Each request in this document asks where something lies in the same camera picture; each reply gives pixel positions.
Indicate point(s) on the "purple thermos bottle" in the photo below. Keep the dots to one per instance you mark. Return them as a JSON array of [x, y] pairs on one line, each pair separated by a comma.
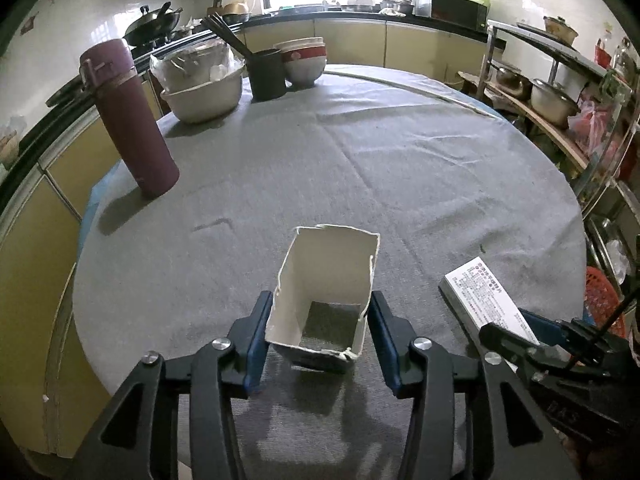
[[135, 125]]

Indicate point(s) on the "black chopstick holder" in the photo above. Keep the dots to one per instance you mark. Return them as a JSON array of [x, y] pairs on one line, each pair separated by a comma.
[[267, 77]]

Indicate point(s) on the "pink plastic bag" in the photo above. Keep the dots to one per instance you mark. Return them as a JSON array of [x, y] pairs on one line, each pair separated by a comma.
[[592, 125]]

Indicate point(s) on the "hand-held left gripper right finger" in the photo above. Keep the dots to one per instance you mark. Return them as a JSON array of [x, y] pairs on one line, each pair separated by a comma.
[[385, 340]]

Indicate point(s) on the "steel pot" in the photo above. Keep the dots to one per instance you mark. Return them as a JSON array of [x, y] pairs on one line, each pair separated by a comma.
[[560, 27], [512, 82], [397, 4], [552, 102]]

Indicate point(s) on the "black microwave oven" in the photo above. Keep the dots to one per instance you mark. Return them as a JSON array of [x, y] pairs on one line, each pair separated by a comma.
[[457, 7]]

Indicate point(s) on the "red plastic basket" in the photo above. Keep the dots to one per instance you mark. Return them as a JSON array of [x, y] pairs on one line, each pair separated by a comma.
[[600, 292]]

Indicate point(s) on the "black wok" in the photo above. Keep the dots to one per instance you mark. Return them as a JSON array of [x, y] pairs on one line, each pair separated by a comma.
[[152, 22]]

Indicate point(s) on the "grey tablecloth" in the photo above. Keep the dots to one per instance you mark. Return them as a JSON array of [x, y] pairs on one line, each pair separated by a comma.
[[400, 170]]

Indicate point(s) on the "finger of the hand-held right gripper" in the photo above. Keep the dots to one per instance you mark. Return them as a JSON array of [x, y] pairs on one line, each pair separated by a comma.
[[550, 325], [505, 340]]

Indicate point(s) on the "black countertop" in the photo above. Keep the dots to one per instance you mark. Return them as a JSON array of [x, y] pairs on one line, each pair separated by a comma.
[[440, 30]]

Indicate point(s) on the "bundle of black chopsticks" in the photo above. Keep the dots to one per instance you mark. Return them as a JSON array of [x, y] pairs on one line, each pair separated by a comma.
[[227, 35]]

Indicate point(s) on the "clear plastic bag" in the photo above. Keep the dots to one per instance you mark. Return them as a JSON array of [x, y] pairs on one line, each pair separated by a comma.
[[175, 67]]

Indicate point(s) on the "blue table cover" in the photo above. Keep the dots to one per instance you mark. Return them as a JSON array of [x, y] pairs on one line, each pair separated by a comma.
[[90, 205]]

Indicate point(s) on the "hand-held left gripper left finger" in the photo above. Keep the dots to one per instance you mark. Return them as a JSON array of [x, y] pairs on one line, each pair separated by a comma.
[[257, 325]]

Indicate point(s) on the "metal kitchen rack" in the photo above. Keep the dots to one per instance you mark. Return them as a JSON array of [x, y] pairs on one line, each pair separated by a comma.
[[487, 60]]

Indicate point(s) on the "beige base cabinets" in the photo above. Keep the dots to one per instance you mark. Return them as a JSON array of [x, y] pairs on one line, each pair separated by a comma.
[[40, 240]]

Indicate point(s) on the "white paper carton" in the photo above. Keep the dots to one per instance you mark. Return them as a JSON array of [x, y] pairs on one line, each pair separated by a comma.
[[325, 270]]

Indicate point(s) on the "large round basin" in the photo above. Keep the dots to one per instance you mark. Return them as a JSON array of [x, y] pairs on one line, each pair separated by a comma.
[[200, 102]]

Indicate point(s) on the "stacked red white bowls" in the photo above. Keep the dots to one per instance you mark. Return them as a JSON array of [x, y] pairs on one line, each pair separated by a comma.
[[305, 67]]

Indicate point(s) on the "white medicine box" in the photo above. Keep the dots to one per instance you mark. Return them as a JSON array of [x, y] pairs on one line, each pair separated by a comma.
[[480, 290]]

